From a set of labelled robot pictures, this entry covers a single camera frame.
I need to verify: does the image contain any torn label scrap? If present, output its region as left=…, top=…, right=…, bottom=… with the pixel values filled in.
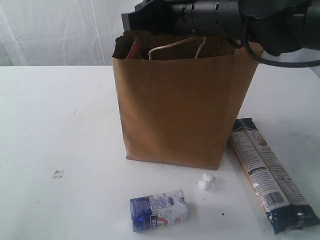
left=52, top=169, right=64, bottom=179

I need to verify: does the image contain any white curtain backdrop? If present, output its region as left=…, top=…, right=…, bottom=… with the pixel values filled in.
left=0, top=0, right=320, bottom=68

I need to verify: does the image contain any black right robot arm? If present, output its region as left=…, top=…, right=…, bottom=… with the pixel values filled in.
left=121, top=0, right=320, bottom=56

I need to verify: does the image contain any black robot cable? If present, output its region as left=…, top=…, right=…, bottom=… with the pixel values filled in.
left=226, top=14, right=320, bottom=69

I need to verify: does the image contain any brown coffee pouch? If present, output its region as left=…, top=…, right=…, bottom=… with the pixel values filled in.
left=125, top=36, right=144, bottom=60

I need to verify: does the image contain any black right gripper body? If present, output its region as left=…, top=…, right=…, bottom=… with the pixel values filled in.
left=121, top=0, right=244, bottom=38

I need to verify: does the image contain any brown paper bag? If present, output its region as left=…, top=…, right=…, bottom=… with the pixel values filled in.
left=112, top=31, right=258, bottom=170

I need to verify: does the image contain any milk carton blue white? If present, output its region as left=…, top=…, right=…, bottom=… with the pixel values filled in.
left=129, top=189, right=189, bottom=232

